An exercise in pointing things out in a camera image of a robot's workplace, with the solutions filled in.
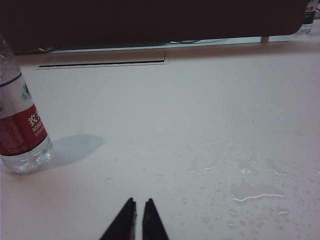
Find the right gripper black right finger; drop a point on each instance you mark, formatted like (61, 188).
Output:
(152, 222)

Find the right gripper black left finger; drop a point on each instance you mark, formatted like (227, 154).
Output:
(123, 222)

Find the mineral water bottle red label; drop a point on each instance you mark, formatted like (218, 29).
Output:
(20, 125)

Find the water bottle green label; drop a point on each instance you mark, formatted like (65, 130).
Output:
(307, 22)

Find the brown desk divider panel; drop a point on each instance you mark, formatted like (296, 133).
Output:
(150, 20)

